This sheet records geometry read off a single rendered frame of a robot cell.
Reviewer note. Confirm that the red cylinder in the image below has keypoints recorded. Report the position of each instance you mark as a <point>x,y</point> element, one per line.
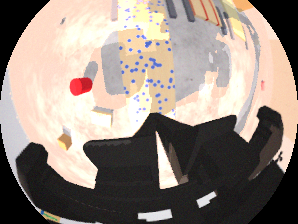
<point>79,86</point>

